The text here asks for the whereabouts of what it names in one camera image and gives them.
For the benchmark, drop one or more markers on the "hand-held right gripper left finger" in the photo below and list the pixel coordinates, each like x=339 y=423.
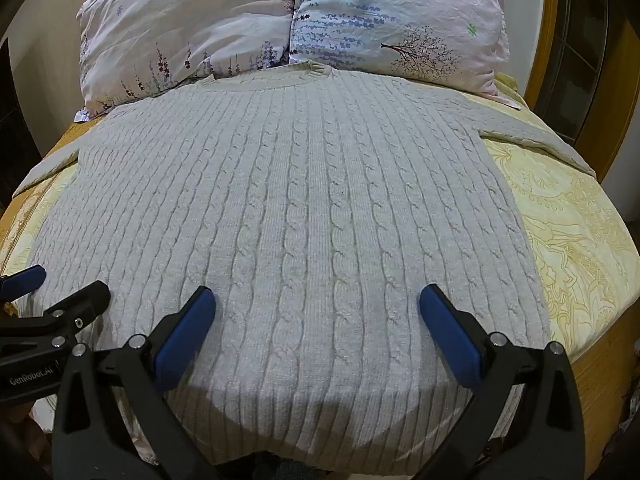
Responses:
x=186 y=332

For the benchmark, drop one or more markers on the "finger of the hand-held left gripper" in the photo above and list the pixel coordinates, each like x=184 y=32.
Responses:
x=22 y=281
x=65 y=310

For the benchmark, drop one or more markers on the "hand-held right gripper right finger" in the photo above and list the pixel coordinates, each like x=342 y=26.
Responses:
x=447 y=332

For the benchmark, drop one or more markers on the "yellow patterned bedspread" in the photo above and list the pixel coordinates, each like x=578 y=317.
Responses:
x=565 y=220

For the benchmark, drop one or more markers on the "pink floral pillow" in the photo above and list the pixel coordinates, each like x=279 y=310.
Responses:
x=190 y=25

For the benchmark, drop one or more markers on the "wooden headboard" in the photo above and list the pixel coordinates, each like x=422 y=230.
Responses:
x=542 y=35

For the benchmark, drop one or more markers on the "blue floral tree-print pillow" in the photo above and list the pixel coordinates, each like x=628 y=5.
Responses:
x=400 y=10

